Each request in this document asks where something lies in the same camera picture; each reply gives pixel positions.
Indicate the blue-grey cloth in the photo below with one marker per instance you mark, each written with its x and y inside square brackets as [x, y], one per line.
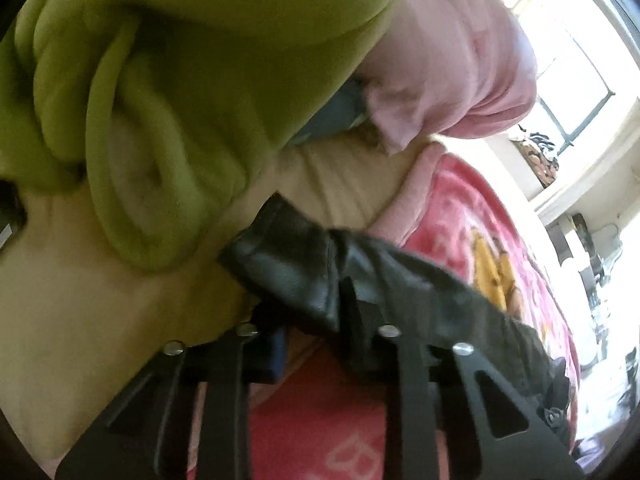
[332, 112]

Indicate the pink printed blanket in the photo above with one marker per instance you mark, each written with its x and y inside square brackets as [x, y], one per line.
[465, 220]

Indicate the window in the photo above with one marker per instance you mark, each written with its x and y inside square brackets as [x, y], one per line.
[575, 60]

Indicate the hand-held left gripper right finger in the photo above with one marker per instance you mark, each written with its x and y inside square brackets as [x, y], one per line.
[410, 390]

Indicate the cream bedspread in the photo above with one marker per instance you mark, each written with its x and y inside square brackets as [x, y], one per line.
[75, 310]

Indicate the black leather jacket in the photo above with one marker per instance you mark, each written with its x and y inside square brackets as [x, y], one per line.
[295, 260]

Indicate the pink garment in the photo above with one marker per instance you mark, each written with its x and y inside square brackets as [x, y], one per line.
[450, 50]

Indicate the dark object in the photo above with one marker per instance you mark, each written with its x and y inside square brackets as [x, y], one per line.
[10, 220]

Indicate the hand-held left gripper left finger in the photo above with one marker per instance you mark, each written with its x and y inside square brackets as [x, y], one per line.
[272, 357]

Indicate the patterned cloth bundle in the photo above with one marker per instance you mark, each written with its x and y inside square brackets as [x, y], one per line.
[537, 160]

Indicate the green hoodie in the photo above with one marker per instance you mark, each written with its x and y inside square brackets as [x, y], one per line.
[200, 85]

